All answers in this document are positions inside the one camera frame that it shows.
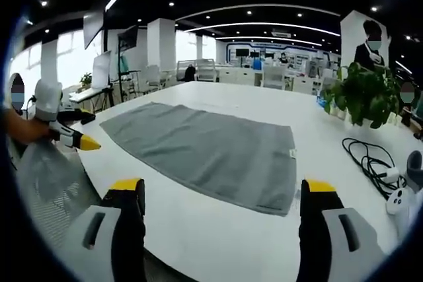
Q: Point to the green potted plant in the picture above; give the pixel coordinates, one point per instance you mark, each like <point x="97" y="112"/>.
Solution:
<point x="363" y="97"/>

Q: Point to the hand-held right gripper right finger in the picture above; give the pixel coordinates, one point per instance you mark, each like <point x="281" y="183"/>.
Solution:
<point x="333" y="232"/>

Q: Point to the grey mesh office chair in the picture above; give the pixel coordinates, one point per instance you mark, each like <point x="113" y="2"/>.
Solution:
<point x="54" y="183"/>

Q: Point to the white power adapter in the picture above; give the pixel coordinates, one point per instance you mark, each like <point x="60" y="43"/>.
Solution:
<point x="391" y="174"/>

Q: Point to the white office chair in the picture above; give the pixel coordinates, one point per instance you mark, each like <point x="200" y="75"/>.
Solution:
<point x="205" y="70"/>
<point x="275" y="77"/>

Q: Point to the white handheld controller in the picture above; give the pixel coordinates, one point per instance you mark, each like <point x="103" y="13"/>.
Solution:
<point x="398" y="201"/>

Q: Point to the grey towel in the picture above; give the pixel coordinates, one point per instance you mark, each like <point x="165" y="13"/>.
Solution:
<point x="205" y="150"/>

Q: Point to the small green plant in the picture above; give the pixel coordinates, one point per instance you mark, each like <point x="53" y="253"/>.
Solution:
<point x="86" y="79"/>

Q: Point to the large hanging monitor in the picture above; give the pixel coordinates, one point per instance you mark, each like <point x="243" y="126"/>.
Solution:
<point x="93" y="29"/>

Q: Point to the white board on stand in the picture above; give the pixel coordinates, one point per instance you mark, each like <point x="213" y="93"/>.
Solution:
<point x="100" y="70"/>

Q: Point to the black office chair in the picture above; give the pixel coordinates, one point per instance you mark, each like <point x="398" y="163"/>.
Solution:
<point x="190" y="74"/>

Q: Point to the white side table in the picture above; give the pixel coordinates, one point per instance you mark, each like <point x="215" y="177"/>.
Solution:
<point x="89" y="93"/>

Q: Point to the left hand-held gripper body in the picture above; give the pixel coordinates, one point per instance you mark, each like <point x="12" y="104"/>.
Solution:
<point x="48" y="98"/>

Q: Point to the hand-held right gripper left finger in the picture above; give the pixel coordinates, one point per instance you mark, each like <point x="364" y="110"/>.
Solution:
<point x="99" y="229"/>

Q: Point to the black monitor on stand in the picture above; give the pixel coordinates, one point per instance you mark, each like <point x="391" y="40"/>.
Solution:
<point x="128" y="38"/>

